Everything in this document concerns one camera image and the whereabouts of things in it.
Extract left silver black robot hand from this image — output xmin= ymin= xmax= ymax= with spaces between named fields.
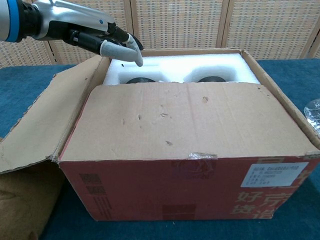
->
xmin=22 ymin=0 xmax=145 ymax=68

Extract red cardboard box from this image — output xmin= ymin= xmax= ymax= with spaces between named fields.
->
xmin=0 ymin=48 xmax=320 ymax=222

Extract white foam insert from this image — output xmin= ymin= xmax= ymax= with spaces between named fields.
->
xmin=102 ymin=53 xmax=260 ymax=87

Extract black tea pitcher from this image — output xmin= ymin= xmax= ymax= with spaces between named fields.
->
xmin=124 ymin=77 xmax=158 ymax=85

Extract woven bamboo folding screen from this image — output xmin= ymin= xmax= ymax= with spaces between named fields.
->
xmin=0 ymin=0 xmax=320 ymax=70

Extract black teapot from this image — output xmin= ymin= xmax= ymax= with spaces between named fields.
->
xmin=197 ymin=75 xmax=228 ymax=84

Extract brown plush capybara toy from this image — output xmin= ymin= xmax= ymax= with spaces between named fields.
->
xmin=0 ymin=159 xmax=65 ymax=240

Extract clear plastic wrap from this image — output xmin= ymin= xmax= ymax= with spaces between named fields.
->
xmin=303 ymin=98 xmax=320 ymax=132

